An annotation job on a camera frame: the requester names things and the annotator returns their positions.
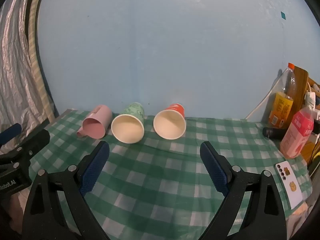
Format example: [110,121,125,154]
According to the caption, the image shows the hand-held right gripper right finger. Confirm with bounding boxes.
[199,141,287,240]

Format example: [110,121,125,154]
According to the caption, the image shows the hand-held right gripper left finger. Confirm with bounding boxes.
[22,141,110,240]

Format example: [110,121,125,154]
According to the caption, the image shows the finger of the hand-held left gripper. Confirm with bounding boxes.
[0,123,22,146]
[0,129,51,165]

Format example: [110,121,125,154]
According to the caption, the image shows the pink cup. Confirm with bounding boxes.
[77,105,113,139]

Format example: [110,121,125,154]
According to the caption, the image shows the green paper cup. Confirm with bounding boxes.
[111,102,146,144]

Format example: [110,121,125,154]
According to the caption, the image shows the red paper cup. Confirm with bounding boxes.
[153,103,187,140]

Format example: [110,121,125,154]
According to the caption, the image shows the green checkered tablecloth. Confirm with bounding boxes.
[24,108,313,240]

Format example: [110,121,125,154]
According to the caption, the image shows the silver curtain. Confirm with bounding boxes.
[0,0,57,140]

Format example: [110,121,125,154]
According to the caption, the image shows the black cylindrical object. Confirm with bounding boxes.
[262,127,288,140]

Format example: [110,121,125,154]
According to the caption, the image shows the white smartphone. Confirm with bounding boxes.
[275,160,303,210]

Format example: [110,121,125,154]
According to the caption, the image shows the pink drink bottle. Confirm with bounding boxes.
[279,105,315,159]

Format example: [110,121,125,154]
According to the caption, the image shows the orange drink bottle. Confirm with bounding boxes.
[268,63,298,130]

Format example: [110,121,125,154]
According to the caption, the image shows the wooden board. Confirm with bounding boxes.
[293,66,310,113]

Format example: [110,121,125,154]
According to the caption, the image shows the white charger plug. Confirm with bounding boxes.
[304,91,317,107]

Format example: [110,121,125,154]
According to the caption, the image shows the white cable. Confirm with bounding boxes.
[244,70,288,120]

